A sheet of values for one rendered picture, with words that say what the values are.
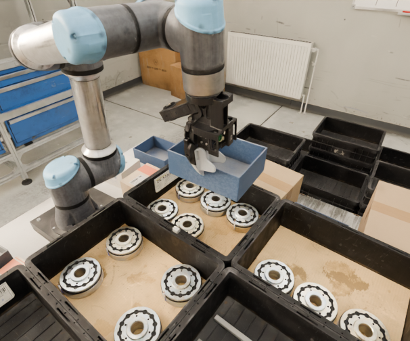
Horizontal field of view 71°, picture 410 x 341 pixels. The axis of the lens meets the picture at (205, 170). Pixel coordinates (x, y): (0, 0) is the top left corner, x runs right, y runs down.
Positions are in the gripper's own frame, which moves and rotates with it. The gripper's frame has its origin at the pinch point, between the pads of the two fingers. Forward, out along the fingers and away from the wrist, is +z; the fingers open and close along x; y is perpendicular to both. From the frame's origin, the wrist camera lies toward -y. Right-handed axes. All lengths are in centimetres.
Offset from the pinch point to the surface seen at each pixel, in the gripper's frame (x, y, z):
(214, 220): 8.9, -3.5, 30.4
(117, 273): -22.4, -14.0, 27.7
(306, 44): 274, -69, 61
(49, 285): -36.0, -17.2, 16.4
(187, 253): -9.3, 0.4, 22.8
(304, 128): 234, -42, 134
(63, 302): -36.2, -11.1, 16.4
